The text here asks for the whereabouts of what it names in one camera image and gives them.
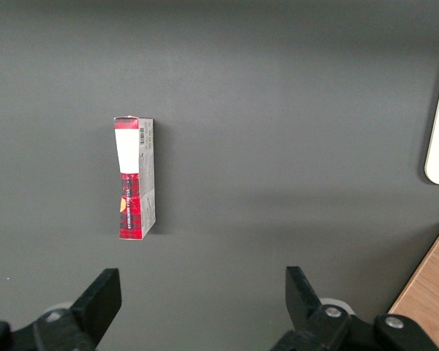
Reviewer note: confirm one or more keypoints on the red plaid carton box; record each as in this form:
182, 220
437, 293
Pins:
133, 183

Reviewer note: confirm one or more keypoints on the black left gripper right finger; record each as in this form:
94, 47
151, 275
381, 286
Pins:
301, 300

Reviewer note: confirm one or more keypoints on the light wooden board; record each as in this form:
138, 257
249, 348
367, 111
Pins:
430, 292

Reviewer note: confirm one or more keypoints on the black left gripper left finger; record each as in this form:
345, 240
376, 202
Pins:
100, 303

